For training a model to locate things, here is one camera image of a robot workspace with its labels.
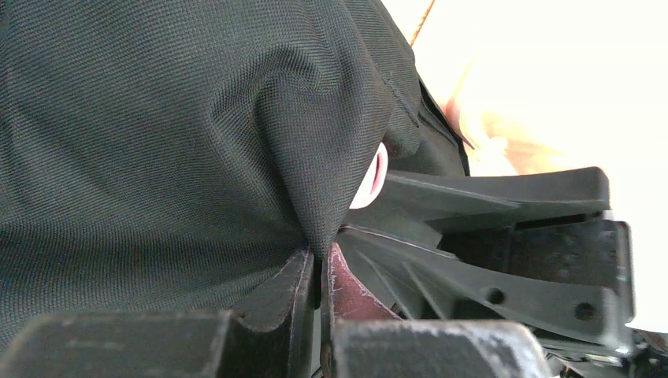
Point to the translucent pink plastic storage box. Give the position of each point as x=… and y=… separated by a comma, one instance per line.
x=496, y=142

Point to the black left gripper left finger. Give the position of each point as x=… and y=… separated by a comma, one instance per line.
x=266, y=334

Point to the black student backpack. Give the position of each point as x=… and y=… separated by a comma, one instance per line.
x=171, y=155

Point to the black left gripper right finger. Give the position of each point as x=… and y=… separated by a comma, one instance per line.
x=362, y=337

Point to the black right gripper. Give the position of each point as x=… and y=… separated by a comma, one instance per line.
x=571, y=279

